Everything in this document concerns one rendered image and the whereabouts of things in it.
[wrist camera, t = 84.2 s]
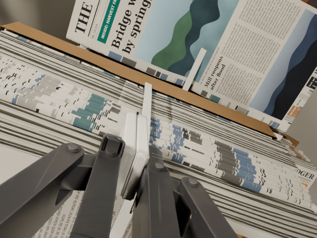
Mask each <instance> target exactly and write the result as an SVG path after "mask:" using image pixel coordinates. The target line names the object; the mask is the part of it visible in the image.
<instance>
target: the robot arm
mask: <svg viewBox="0 0 317 238"><path fill-rule="evenodd" d="M84 153H85V151H84V149H83V148H82V147H80V146H78V145H76V144H73V143H66V144H61V145H60V146H58V147H57V148H55V149H54V150H52V151H51V152H49V153H48V154H46V155H45V156H43V157H41V158H40V159H38V160H37V161H35V162H34V163H32V164H31V165H29V166H28V167H26V168H25V169H23V170H22V171H20V172H19V173H17V174H16V175H14V176H12V177H11V178H9V179H8V180H6V181H5V182H3V183H2V184H0V238H32V237H33V236H34V235H35V234H36V233H37V232H38V230H39V229H40V228H41V227H42V226H43V225H44V224H45V223H46V222H47V221H48V220H49V219H50V218H51V217H52V215H53V214H54V213H55V212H56V211H57V210H58V209H59V208H60V207H61V206H62V205H63V204H64V203H65V201H66V200H67V199H68V198H69V197H70V196H71V195H72V193H73V190H79V191H85V192H84V195H83V198H82V201H81V204H80V207H79V210H78V213H77V216H76V219H75V222H74V225H73V228H72V231H71V233H70V236H69V238H109V236H110V229H111V223H112V216H113V210H114V203H115V197H116V196H117V197H118V195H119V196H120V195H121V196H122V199H126V200H129V201H131V200H132V199H134V197H135V194H136V197H135V200H134V202H133V205H132V208H131V210H130V214H131V213H132V212H133V223H132V238H239V237H238V236H237V234H236V233H235V231H234V230H233V228H232V227H231V226H230V224H229V223H228V221H227V220H226V218H225V217H224V216H223V214H222V213H221V211H220V210H219V208H218V207H217V206H216V204H215V203H214V201H213V200H212V198H211V197H210V196H209V194H208V193H207V191H206V190H205V188H204V187H203V185H202V184H201V183H200V182H198V181H197V180H196V179H194V178H190V177H183V178H182V179H181V181H178V180H176V179H174V178H172V177H170V173H169V170H168V168H167V167H166V166H164V162H163V157H162V152H161V151H160V149H159V148H156V147H154V146H150V145H149V140H148V124H147V117H146V116H144V115H141V114H139V115H137V114H136V112H134V111H131V110H130V111H127V114H126V117H125V120H124V123H123V125H122V128H121V131H120V134H119V136H116V135H113V134H110V133H106V134H104V135H103V138H102V141H101V144H100V147H99V150H98V152H97V153H95V154H84ZM190 216H191V219H190Z"/></svg>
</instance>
